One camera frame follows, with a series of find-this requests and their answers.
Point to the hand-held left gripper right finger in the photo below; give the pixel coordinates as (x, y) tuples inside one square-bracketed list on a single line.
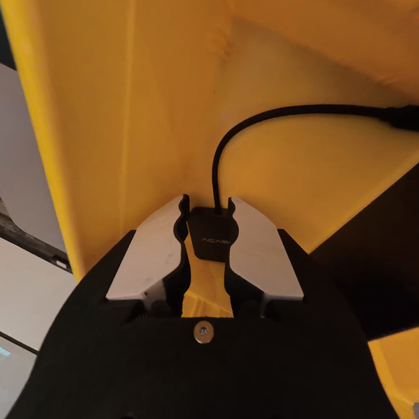
[(262, 258)]

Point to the yellow plastic bin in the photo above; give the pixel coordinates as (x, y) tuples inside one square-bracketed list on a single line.
[(147, 98)]

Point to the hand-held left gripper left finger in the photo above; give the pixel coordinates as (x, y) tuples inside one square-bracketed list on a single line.
[(150, 258)]

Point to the black hdmi adapter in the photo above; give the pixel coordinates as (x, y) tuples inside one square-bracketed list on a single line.
[(209, 229)]

